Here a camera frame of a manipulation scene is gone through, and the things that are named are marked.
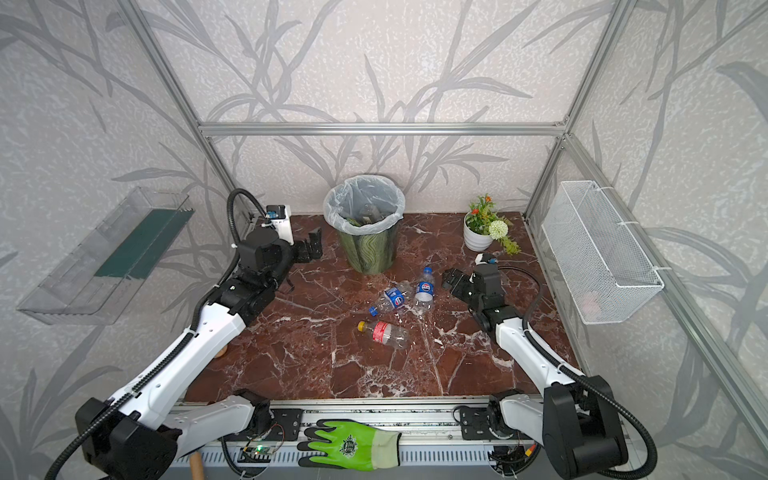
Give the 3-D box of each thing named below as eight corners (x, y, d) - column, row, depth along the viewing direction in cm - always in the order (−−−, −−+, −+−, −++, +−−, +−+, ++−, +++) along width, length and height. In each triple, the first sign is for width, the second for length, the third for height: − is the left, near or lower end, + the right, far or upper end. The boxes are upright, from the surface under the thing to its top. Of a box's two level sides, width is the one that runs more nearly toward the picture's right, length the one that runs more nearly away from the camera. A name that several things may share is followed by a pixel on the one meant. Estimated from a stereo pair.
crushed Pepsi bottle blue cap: (377, 326, 93) (376, 321, 90) (365, 306, 97) (364, 300, 94) (420, 302, 98) (421, 296, 95) (407, 284, 103) (408, 277, 100)
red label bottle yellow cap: (356, 341, 90) (354, 334, 85) (361, 323, 93) (359, 315, 89) (406, 350, 88) (406, 343, 84) (409, 331, 92) (410, 323, 87)
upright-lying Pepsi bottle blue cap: (414, 313, 96) (415, 305, 91) (413, 275, 105) (414, 266, 101) (434, 313, 96) (436, 305, 91) (432, 275, 105) (433, 266, 101)
